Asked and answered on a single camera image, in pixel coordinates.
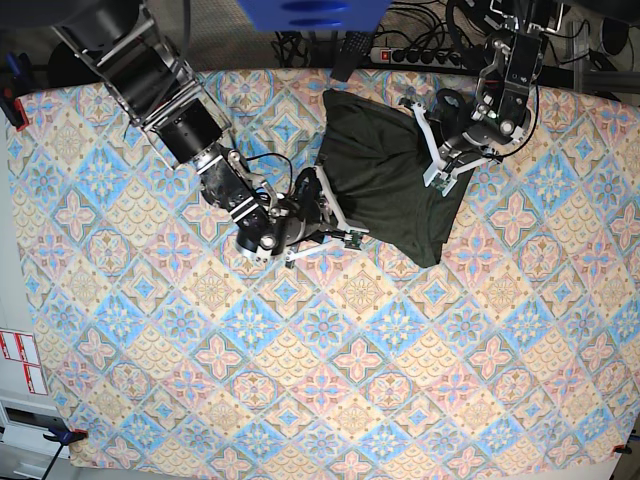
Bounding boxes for white red labels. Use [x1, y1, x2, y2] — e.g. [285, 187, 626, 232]
[1, 330, 48, 396]

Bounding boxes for black remote control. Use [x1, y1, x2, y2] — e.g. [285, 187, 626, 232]
[330, 31, 373, 82]

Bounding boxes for dark green long-sleeve shirt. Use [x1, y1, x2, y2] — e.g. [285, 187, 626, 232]
[318, 89, 473, 268]

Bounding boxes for blue plastic storage box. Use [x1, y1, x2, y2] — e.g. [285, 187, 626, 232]
[238, 0, 391, 32]

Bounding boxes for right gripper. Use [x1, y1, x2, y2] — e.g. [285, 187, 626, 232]
[279, 167, 350, 250]

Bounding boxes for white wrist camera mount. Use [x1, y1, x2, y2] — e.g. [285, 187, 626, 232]
[284, 164, 369, 269]
[399, 97, 489, 197]

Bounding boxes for orange clamp lower right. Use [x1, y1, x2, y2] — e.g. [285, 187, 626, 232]
[614, 445, 633, 455]

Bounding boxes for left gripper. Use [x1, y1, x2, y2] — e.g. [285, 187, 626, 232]
[430, 88, 505, 165]

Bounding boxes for red black clamp upper left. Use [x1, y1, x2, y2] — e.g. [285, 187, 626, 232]
[1, 52, 29, 132]

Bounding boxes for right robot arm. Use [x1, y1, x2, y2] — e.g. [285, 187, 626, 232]
[52, 1, 361, 263]

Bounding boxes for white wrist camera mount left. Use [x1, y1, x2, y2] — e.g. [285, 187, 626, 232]
[399, 97, 489, 197]

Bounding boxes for blue clamp lower left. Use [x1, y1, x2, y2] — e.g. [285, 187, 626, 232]
[42, 428, 88, 480]

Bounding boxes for black power strip red switch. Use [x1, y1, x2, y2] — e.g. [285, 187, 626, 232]
[369, 47, 464, 69]

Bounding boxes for tangled black cables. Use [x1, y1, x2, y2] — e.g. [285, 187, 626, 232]
[269, 0, 481, 69]

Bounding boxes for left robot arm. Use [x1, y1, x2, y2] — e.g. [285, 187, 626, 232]
[429, 1, 563, 174]

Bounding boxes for colourful patterned tablecloth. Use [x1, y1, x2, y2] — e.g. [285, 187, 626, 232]
[7, 85, 639, 479]

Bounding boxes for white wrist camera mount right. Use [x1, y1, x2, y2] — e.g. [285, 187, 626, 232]
[284, 164, 369, 269]

